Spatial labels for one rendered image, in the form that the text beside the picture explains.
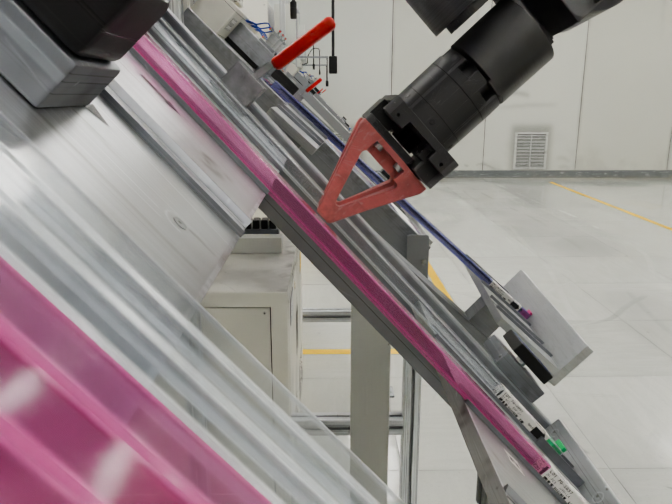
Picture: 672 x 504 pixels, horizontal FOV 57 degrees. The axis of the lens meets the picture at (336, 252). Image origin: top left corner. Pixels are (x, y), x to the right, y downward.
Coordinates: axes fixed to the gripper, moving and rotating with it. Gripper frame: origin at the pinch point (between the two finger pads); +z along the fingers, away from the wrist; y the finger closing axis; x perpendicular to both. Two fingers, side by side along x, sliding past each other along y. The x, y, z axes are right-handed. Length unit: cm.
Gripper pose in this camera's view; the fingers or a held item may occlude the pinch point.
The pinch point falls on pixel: (330, 208)
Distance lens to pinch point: 48.2
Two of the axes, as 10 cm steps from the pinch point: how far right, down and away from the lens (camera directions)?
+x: 6.8, 7.1, 1.9
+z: -7.4, 6.6, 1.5
